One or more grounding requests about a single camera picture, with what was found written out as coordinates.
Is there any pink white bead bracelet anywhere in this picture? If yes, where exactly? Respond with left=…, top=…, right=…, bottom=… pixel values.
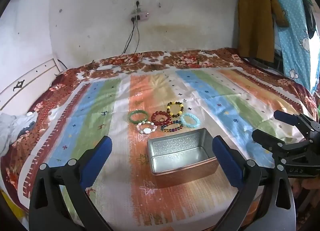
left=136, top=120, right=158, bottom=135

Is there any blue printed hanging cloth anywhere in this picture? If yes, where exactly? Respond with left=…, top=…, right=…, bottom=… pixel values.
left=260, top=0, right=320, bottom=92

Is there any red bead bracelet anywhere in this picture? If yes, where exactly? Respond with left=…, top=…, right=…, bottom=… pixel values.
left=151, top=111, right=172, bottom=126

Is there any grey crumpled clothing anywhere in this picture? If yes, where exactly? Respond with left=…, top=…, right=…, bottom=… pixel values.
left=0, top=112, right=38, bottom=157

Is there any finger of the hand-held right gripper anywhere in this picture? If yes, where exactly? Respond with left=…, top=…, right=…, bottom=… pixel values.
left=274, top=110, right=320, bottom=143
left=252, top=129, right=313, bottom=162

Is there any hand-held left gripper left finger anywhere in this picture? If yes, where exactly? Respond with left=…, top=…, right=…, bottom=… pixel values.
left=29, top=135, right=113, bottom=231

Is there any striped printed blanket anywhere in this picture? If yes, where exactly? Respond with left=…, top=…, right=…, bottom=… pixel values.
left=17, top=67, right=313, bottom=231

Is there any white power strip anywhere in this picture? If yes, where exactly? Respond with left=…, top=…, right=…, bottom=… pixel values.
left=129, top=12, right=150, bottom=22

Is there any light blue bead bracelet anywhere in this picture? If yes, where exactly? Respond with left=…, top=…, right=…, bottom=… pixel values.
left=180, top=113, right=201, bottom=128

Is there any white headboard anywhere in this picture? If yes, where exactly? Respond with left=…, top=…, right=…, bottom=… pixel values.
left=0, top=57, right=62, bottom=112

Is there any floral bedsheet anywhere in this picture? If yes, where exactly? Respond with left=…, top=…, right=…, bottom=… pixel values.
left=0, top=47, right=319, bottom=221

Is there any yellow brown bead bracelet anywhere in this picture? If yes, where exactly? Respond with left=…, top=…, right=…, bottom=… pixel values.
left=167, top=101, right=185, bottom=118

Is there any multicolour bead bracelet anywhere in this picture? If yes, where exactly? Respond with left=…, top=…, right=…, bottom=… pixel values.
left=160, top=120, right=183, bottom=133

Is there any dark hanging garment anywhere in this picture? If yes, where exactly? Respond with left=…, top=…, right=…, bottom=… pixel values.
left=296, top=0, right=318, bottom=40

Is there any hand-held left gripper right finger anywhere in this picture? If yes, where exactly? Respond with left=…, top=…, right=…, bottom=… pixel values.
left=212, top=135, right=292, bottom=231

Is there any green jade bangle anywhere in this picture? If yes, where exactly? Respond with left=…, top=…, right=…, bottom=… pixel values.
left=128, top=111, right=148, bottom=124

